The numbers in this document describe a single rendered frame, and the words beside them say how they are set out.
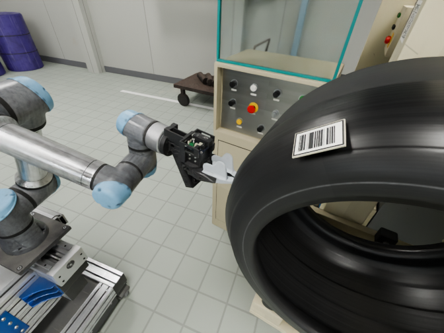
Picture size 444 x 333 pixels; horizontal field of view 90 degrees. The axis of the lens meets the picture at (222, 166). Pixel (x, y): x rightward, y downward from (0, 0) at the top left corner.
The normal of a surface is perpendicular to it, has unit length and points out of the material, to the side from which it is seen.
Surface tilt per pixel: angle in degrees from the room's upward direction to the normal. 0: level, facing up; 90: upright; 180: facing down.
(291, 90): 90
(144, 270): 0
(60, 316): 0
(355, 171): 81
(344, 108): 35
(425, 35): 90
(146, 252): 0
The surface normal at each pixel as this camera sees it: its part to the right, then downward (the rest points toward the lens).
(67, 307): 0.04, -0.78
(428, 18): -0.50, 0.53
